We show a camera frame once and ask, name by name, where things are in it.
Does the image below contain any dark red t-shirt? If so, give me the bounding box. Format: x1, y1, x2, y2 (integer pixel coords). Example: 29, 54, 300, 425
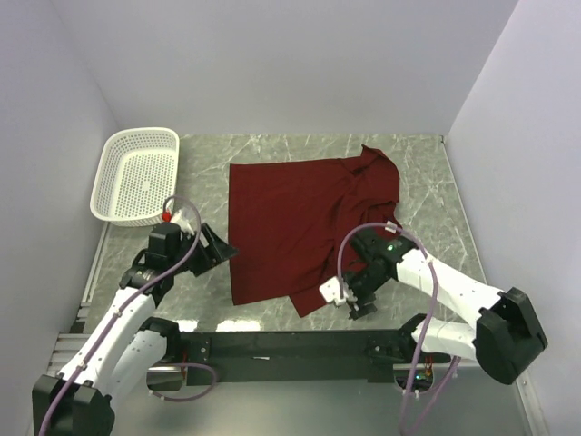
228, 146, 399, 317

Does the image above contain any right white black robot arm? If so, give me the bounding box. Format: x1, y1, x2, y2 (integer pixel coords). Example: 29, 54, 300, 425
333, 223, 548, 385

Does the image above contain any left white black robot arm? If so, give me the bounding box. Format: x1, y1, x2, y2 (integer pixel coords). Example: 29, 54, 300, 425
32, 223, 239, 435

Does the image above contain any white perforated plastic basket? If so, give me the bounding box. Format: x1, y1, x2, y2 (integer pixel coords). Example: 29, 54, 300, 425
90, 127, 180, 227

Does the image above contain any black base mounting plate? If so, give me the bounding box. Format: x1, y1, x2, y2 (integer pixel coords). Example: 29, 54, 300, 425
162, 330, 416, 383

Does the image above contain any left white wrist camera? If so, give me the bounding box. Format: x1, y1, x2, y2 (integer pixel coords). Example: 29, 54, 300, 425
162, 208, 197, 235

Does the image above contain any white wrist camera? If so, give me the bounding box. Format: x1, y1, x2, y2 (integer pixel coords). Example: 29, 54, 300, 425
319, 276, 358, 307
162, 208, 197, 235

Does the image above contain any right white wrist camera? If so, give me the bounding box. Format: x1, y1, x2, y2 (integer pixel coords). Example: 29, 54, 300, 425
319, 276, 358, 307

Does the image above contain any aluminium extrusion rail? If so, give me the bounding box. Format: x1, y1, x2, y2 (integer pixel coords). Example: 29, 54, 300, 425
47, 333, 90, 373

